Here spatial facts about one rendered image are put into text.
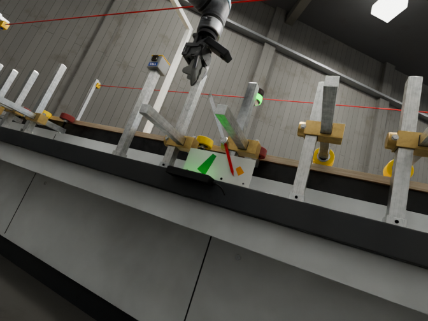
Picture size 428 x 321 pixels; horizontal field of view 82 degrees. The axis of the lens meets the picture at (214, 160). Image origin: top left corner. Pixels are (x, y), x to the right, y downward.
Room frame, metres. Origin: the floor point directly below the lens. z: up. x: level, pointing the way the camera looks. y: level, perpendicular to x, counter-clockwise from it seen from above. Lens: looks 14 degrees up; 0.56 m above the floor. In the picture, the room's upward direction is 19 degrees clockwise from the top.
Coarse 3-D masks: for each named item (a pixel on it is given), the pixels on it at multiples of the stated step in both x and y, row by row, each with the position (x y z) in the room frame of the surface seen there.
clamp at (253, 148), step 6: (228, 138) 0.84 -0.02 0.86; (228, 144) 0.84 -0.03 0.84; (234, 144) 0.83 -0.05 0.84; (252, 144) 0.80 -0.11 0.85; (258, 144) 0.79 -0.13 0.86; (222, 150) 0.87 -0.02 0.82; (234, 150) 0.82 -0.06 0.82; (240, 150) 0.81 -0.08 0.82; (246, 150) 0.80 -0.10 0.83; (252, 150) 0.80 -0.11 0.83; (258, 150) 0.81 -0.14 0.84; (246, 156) 0.84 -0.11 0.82; (252, 156) 0.82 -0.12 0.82; (258, 156) 0.83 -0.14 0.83
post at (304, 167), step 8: (320, 88) 0.73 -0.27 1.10; (320, 96) 0.73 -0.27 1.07; (320, 104) 0.72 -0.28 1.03; (312, 112) 0.73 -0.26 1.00; (320, 112) 0.72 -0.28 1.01; (320, 120) 0.72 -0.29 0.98; (312, 136) 0.72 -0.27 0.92; (304, 144) 0.73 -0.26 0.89; (312, 144) 0.72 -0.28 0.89; (304, 152) 0.73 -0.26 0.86; (312, 152) 0.72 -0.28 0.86; (304, 160) 0.73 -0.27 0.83; (304, 168) 0.72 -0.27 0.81; (296, 176) 0.73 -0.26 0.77; (304, 176) 0.72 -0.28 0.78; (296, 184) 0.73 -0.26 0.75; (304, 184) 0.72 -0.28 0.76; (296, 192) 0.73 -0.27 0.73; (304, 192) 0.74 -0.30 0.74
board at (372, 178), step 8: (56, 120) 1.64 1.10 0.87; (96, 128) 1.46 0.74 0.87; (104, 128) 1.42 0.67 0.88; (112, 128) 1.39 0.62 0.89; (120, 128) 1.37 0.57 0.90; (136, 136) 1.32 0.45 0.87; (144, 136) 1.28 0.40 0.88; (152, 136) 1.26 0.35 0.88; (160, 136) 1.24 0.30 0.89; (224, 152) 1.07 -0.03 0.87; (264, 160) 0.99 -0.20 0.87; (272, 160) 0.97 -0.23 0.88; (280, 160) 0.96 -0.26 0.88; (288, 160) 0.95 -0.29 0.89; (296, 160) 0.93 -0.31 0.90; (312, 168) 0.90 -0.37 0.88; (320, 168) 0.89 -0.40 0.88; (328, 168) 0.88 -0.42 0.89; (336, 168) 0.87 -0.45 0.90; (344, 176) 0.86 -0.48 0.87; (352, 176) 0.84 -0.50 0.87; (360, 176) 0.83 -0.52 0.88; (368, 176) 0.82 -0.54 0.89; (376, 176) 0.81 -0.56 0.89; (384, 176) 0.80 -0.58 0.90; (384, 184) 0.81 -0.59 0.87; (416, 184) 0.76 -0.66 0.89; (424, 184) 0.75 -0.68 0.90; (424, 192) 0.76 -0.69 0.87
